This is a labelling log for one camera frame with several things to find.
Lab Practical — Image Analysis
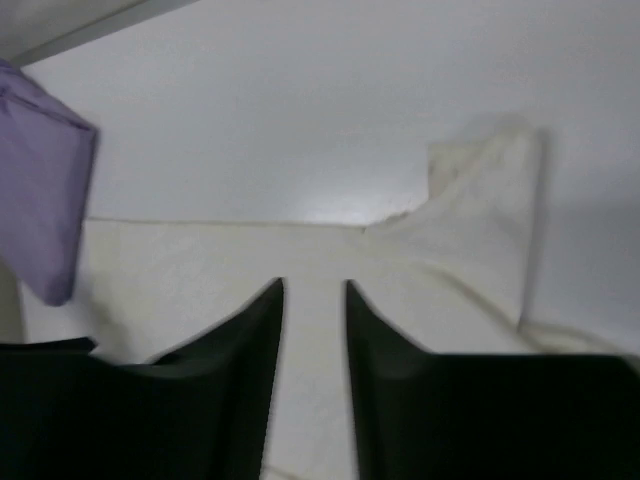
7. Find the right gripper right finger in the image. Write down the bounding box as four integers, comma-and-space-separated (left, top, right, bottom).
344, 281, 639, 479

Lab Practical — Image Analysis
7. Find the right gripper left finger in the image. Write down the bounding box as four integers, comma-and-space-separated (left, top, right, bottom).
1, 278, 284, 479

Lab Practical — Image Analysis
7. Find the white t shirt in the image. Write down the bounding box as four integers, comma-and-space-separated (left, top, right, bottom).
23, 124, 639, 479

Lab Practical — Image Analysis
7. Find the purple t shirt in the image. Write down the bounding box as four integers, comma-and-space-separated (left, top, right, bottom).
1, 61, 98, 306

